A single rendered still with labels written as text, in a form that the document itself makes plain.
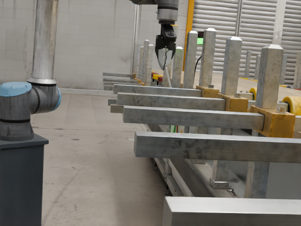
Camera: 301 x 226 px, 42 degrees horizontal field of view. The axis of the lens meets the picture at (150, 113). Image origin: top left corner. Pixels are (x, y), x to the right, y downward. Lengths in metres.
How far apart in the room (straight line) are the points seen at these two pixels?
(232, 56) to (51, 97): 1.25
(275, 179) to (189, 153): 0.79
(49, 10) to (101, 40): 7.18
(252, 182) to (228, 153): 0.36
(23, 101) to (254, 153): 1.57
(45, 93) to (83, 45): 7.17
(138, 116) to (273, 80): 0.30
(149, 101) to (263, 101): 0.30
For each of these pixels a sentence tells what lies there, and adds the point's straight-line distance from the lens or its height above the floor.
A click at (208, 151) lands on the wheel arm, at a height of 0.94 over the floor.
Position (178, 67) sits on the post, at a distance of 1.84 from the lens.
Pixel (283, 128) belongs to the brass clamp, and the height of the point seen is 0.94.
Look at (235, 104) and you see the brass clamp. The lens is 1.04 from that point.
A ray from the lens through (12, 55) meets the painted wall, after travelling 9.37.
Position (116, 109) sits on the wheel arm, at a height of 0.84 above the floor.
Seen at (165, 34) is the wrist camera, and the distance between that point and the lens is 1.66.
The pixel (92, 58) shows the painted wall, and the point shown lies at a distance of 9.27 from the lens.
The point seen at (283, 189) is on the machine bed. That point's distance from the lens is 1.26.
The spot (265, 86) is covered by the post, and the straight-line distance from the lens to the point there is 0.87.
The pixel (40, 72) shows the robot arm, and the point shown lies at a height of 0.93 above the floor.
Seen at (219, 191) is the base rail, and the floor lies 0.70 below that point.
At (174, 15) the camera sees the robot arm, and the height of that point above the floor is 1.24.
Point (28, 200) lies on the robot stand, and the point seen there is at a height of 0.30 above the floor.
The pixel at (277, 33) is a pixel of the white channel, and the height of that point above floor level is 1.28.
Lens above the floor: 1.07
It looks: 9 degrees down
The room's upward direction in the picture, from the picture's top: 4 degrees clockwise
